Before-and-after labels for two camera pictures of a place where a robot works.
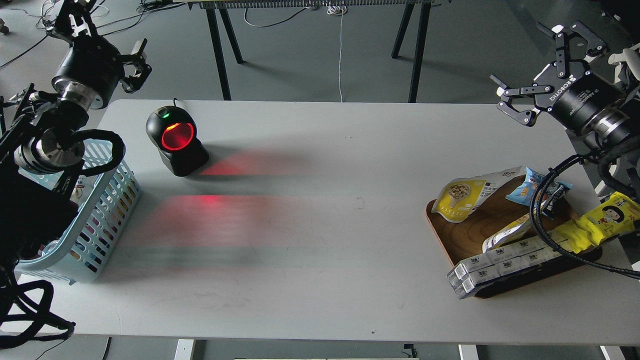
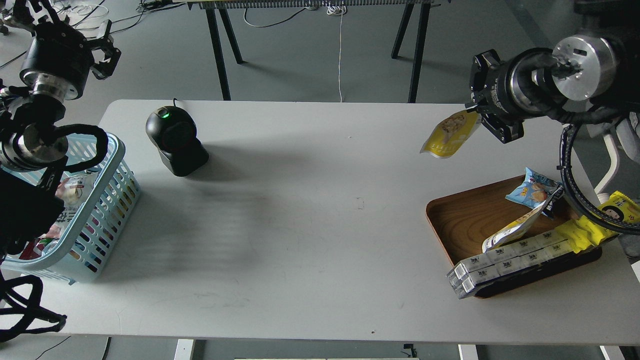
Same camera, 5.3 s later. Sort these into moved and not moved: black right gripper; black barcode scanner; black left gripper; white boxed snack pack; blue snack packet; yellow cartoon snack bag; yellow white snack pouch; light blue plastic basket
Moved: black left gripper; black right gripper; yellow white snack pouch
Not moved: blue snack packet; white boxed snack pack; black barcode scanner; yellow cartoon snack bag; light blue plastic basket
